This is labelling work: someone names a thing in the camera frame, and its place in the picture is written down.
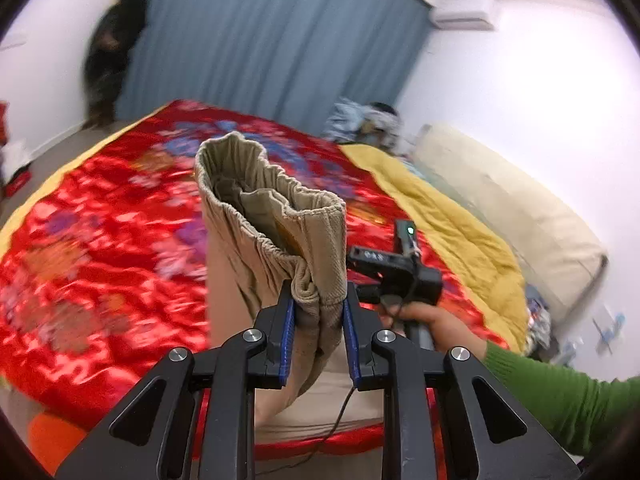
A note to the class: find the red floral satin blanket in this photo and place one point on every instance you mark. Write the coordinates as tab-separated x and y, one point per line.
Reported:
100	260

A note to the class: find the white air conditioner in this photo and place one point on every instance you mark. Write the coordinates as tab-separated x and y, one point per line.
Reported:
462	12

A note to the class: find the person's right hand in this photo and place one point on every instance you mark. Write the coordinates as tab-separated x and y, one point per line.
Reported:
450	330

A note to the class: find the dark hanging clothes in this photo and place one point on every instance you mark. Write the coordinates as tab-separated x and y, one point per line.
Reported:
110	60

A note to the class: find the blue patterned clutter pile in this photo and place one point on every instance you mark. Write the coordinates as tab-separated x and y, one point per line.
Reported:
539	320

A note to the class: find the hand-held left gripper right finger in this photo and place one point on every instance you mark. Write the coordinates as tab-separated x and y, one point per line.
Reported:
351	340

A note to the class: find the orange fabric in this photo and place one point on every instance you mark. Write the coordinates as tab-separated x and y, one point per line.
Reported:
55	445

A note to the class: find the beige pants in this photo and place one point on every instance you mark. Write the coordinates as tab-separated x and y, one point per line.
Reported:
235	260

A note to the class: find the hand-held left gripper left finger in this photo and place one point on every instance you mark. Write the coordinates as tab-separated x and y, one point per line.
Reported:
286	340

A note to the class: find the blue curtain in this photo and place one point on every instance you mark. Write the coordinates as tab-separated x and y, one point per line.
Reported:
260	40

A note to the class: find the person's right forearm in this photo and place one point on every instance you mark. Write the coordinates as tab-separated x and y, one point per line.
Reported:
550	390

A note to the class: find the yellow blanket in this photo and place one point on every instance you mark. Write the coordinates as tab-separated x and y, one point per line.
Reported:
440	225

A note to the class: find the pile of clothes by curtain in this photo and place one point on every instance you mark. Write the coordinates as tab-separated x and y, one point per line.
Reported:
345	120

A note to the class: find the cream pillow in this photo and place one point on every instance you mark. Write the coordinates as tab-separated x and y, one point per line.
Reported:
515	210

